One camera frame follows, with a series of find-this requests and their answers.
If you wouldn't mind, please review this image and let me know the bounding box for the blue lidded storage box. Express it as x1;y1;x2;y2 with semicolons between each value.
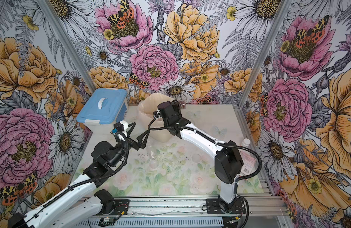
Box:
76;88;128;135

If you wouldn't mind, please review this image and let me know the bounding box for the bin with pink bag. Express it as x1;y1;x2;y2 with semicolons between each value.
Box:
136;93;179;143

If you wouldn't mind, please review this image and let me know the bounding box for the aluminium front rail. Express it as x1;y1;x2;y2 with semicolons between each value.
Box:
47;196;290;228

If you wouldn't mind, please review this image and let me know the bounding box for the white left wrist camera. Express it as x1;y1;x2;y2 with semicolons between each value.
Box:
111;120;128;134

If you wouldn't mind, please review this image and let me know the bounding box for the small white capped bottle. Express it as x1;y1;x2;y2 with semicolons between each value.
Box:
242;138;251;147

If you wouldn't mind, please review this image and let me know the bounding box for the clear jar dried tea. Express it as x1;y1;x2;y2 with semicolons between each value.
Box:
146;139;157;160

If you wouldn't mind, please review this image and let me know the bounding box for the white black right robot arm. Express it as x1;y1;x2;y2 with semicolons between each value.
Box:
154;100;243;213

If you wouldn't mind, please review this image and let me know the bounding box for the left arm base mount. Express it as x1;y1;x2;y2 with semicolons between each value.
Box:
94;199;130;216

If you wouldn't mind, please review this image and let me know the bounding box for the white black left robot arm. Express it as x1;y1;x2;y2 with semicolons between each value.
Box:
8;121;150;228

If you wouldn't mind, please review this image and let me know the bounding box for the pink white paper packet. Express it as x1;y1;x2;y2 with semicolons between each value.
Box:
240;151;258;176

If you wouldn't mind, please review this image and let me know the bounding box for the clear jar lid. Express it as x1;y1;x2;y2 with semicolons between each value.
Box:
149;160;159;170
192;154;202;163

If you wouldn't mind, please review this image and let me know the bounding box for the left black corrugated cable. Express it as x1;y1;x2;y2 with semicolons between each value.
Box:
24;131;130;220

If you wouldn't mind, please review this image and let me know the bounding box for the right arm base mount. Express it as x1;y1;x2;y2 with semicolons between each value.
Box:
203;198;247;215

